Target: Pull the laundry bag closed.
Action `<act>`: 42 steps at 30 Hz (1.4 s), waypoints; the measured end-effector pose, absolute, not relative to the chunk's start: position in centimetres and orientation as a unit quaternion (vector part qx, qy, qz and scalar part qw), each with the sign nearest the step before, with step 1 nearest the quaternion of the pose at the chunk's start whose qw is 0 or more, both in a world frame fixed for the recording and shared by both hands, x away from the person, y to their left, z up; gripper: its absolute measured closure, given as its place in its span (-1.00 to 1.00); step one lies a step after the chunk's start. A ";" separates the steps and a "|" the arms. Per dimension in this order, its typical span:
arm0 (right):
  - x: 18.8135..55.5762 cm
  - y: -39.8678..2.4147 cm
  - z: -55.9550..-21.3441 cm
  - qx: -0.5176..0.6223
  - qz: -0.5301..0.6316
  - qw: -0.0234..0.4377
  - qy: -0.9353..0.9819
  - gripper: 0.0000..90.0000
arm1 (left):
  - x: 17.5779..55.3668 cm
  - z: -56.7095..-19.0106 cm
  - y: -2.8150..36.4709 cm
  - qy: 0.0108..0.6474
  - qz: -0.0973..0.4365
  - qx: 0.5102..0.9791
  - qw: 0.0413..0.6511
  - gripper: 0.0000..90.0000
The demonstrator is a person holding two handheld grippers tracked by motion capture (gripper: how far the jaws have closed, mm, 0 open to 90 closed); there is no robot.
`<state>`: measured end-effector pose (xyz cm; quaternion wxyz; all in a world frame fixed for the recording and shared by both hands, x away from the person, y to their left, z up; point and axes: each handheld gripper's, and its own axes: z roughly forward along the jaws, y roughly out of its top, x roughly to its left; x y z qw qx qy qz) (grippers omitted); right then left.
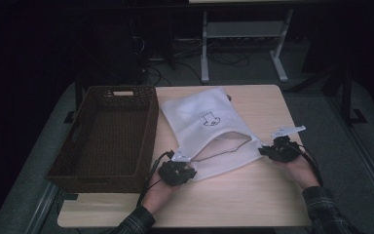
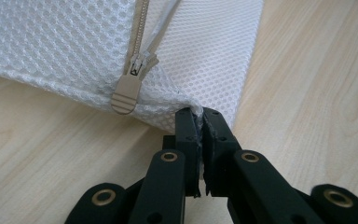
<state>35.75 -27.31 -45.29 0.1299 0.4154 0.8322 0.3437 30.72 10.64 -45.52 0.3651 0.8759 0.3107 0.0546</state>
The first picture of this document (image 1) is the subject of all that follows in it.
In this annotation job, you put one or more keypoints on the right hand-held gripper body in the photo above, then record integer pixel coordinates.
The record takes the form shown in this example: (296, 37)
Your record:
(285, 151)

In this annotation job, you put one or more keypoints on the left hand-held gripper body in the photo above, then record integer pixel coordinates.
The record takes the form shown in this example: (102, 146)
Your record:
(173, 172)

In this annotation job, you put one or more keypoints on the white mesh laundry bag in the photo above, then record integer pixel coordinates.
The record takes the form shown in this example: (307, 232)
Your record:
(201, 120)

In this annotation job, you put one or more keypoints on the brown woven basket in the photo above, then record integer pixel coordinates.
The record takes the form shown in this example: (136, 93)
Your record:
(110, 143)

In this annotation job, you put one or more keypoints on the person's right hand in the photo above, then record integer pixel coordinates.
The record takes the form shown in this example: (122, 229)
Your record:
(300, 172)

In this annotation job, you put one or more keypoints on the person's left hand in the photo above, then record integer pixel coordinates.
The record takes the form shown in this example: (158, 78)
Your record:
(159, 196)

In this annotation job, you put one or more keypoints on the black metal stand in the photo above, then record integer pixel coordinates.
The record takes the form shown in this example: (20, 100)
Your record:
(345, 97)

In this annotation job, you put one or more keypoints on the aluminium floor rail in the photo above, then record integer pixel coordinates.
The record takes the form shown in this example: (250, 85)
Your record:
(42, 208)
(363, 156)

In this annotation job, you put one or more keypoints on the white metal frame table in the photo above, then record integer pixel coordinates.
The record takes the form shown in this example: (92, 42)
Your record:
(243, 29)

